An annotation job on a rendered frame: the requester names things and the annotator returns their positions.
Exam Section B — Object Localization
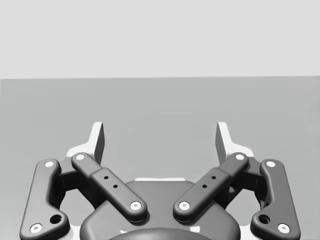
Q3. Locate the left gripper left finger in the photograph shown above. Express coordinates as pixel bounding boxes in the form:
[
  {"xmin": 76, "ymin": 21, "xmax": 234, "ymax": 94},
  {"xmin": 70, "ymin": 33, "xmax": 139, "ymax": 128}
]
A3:
[{"xmin": 19, "ymin": 121, "xmax": 148, "ymax": 240}]

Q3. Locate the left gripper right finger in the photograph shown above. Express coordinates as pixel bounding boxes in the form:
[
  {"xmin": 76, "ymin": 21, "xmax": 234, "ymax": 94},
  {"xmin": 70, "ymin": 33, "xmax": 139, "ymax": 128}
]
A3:
[{"xmin": 172, "ymin": 121, "xmax": 302, "ymax": 240}]

